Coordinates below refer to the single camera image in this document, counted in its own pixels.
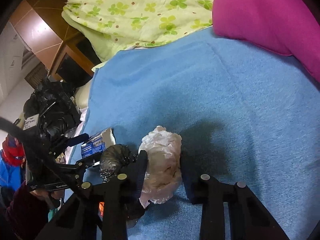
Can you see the large black garbage bag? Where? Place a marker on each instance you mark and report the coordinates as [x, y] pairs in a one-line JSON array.
[[52, 102]]

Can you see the magenta pillow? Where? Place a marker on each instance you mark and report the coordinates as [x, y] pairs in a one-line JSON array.
[[285, 27]]

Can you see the blue blanket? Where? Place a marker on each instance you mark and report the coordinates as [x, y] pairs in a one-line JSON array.
[[244, 114]]

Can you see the grey-black plastic bag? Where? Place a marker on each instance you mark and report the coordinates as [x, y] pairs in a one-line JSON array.
[[113, 159]]

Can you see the green clover quilt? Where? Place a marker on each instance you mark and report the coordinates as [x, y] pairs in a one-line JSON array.
[[115, 25]]

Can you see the orange snack wrapper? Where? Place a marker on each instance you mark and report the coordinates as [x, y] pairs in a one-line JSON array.
[[101, 209]]

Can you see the wooden nightstand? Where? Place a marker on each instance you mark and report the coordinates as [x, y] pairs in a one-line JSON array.
[[74, 61]]

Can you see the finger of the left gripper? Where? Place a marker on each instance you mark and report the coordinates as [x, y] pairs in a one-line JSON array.
[[63, 142]]

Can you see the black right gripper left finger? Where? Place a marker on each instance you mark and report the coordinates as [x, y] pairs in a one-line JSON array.
[[134, 185]]

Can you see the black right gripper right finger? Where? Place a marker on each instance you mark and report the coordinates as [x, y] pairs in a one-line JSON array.
[[198, 185]]

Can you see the white tissue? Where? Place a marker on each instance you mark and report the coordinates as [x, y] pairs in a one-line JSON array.
[[163, 173]]

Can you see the blue toothpaste box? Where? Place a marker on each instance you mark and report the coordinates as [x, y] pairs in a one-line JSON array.
[[98, 143]]

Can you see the wooden pillar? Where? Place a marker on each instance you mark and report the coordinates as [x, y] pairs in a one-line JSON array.
[[41, 26]]

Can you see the person's left hand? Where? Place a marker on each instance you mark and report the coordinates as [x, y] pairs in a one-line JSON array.
[[53, 199]]

